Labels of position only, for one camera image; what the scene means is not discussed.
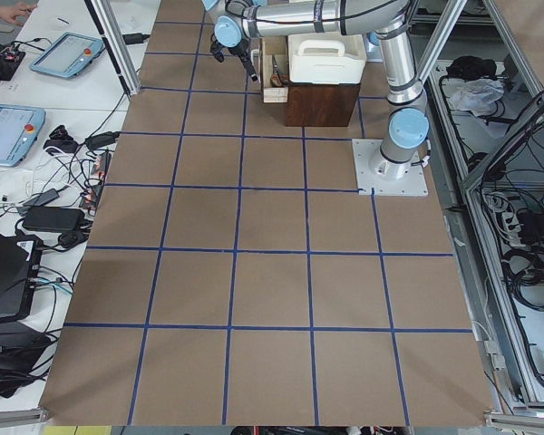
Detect light wooden drawer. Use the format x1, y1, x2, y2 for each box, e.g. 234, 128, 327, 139
250, 36, 289, 103

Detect person hand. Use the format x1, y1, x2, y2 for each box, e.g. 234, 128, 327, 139
0, 2, 37, 26

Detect dark brown wooden cabinet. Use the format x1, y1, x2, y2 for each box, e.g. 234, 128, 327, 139
285, 83, 361, 127

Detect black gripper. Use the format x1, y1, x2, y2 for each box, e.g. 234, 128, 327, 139
209, 39, 258, 82

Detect black power adapter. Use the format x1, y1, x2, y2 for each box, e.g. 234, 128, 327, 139
84, 131, 121, 150

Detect black monitor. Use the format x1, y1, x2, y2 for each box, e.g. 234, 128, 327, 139
0, 233, 44, 323

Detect blue teach pendant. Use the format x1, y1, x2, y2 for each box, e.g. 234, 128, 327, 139
0, 104, 46, 167
30, 32, 105, 79

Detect white plastic container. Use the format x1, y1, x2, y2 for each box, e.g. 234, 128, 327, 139
287, 32, 366, 84

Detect large black power brick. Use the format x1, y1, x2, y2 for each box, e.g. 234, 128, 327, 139
22, 207, 85, 233

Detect grey orange handled scissors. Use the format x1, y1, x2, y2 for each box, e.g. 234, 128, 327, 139
270, 55, 287, 87

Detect lower blue teach pendant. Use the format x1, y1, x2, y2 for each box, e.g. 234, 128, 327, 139
0, 104, 46, 167

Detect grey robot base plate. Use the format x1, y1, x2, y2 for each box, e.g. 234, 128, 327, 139
352, 139, 429, 198

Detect white crumpled cloth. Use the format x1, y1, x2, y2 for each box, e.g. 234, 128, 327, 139
448, 78, 504, 116

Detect upper blue teach pendant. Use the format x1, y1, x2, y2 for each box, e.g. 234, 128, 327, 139
30, 32, 105, 79

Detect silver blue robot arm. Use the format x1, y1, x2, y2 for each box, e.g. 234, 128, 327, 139
203, 1, 429, 181

